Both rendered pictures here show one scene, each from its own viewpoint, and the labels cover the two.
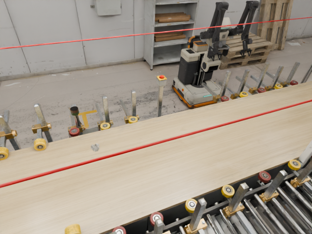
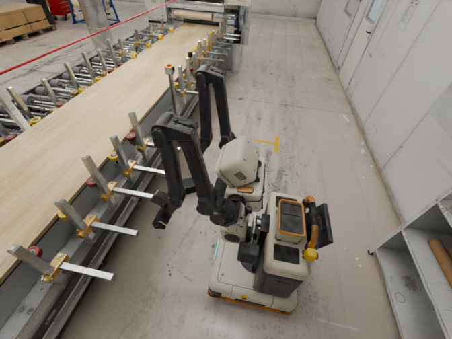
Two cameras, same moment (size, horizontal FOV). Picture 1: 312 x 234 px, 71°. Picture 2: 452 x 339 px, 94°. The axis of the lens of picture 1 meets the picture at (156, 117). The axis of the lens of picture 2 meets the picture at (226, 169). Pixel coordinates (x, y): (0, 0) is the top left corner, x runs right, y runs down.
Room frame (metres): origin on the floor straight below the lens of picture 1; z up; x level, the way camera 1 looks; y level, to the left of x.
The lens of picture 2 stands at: (3.30, -1.41, 2.00)
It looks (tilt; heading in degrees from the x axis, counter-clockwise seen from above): 46 degrees down; 124
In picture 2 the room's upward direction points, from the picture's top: 4 degrees clockwise
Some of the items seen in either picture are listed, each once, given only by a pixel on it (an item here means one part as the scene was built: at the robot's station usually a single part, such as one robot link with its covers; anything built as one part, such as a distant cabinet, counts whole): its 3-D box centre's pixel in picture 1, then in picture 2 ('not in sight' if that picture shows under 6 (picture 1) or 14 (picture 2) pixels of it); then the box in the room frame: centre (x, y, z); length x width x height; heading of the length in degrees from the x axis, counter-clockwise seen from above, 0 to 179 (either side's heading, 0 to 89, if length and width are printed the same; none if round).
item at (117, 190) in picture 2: (248, 86); (124, 192); (2.26, -1.07, 0.83); 0.43 x 0.03 x 0.04; 25
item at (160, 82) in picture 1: (161, 81); (169, 69); (1.67, -0.03, 1.18); 0.07 x 0.07 x 0.08; 25
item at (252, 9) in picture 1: (249, 21); (172, 169); (2.81, -1.06, 1.40); 0.11 x 0.06 x 0.43; 115
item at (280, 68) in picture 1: (273, 83); (80, 224); (2.29, -1.38, 0.86); 0.04 x 0.04 x 0.48; 25
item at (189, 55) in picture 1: (198, 63); (275, 241); (3.24, -0.63, 0.59); 0.55 x 0.34 x 0.83; 115
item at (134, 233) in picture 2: (263, 84); (103, 227); (2.36, -1.30, 0.80); 0.43 x 0.03 x 0.04; 25
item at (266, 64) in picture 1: (259, 81); (101, 183); (2.19, -1.15, 0.94); 0.04 x 0.04 x 0.48; 25
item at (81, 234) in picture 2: (269, 88); (87, 226); (2.29, -1.36, 0.80); 0.14 x 0.06 x 0.05; 115
